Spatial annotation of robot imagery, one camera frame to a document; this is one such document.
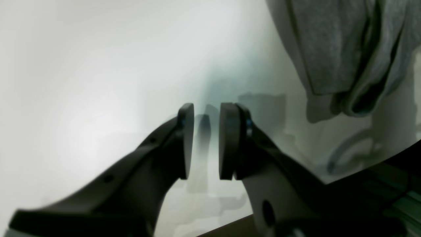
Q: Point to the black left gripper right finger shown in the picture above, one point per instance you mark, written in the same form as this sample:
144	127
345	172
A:
286	199

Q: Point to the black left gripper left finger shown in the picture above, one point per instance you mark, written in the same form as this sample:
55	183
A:
126	199

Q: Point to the grey T-shirt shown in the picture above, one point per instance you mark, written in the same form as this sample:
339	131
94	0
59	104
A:
350	55

